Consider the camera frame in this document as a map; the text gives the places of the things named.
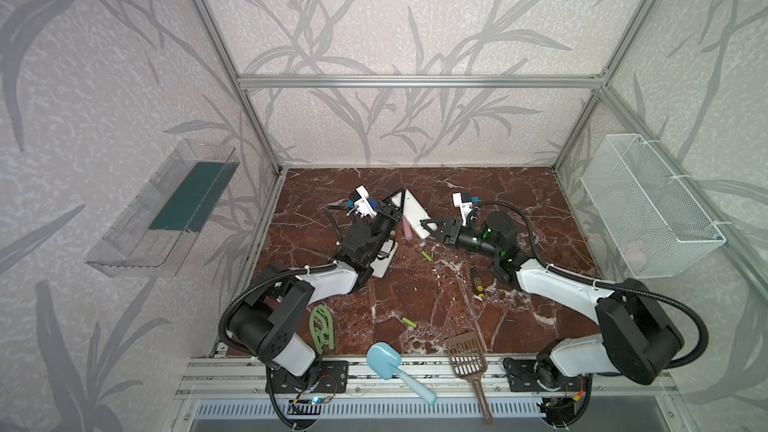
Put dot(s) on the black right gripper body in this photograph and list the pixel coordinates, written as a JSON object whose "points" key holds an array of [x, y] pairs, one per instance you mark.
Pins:
{"points": [[452, 234]]}

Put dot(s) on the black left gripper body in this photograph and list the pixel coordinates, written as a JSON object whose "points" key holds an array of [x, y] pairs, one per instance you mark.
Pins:
{"points": [[389, 216]]}

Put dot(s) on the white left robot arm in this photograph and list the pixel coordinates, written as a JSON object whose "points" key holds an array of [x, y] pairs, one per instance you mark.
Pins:
{"points": [[263, 320]]}

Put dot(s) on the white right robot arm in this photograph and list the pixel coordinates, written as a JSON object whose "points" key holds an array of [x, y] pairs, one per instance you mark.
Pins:
{"points": [[641, 333]]}

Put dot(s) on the purple toy rake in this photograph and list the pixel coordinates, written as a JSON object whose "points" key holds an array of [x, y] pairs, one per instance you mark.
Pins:
{"points": [[407, 231]]}

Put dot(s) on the black yellow screwdriver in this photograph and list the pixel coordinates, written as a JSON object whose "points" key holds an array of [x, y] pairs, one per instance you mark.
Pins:
{"points": [[477, 284]]}

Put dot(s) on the green plastic slotted tool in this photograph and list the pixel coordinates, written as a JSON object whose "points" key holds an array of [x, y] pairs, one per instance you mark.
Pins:
{"points": [[321, 328]]}

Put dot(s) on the light blue plastic scoop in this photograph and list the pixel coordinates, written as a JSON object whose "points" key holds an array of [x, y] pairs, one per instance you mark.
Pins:
{"points": [[386, 362]]}

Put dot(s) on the brown litter scoop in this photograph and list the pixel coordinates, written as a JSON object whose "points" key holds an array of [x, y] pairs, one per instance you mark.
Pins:
{"points": [[469, 363]]}

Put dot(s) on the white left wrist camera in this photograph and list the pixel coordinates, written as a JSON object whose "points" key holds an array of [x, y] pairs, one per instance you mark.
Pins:
{"points": [[360, 203]]}

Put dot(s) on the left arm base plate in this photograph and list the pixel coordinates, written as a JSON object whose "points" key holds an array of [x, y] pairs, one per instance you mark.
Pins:
{"points": [[322, 376]]}

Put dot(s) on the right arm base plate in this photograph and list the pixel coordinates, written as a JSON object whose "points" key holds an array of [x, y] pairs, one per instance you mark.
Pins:
{"points": [[529, 375]]}

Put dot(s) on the white wire mesh basket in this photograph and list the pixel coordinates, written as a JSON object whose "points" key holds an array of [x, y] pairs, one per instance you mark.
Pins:
{"points": [[657, 225]]}

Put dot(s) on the clear plastic wall shelf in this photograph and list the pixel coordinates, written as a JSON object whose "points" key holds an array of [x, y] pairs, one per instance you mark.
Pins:
{"points": [[155, 233]]}

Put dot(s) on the aluminium front rail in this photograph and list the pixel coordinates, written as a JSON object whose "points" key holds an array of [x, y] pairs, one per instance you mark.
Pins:
{"points": [[237, 377]]}

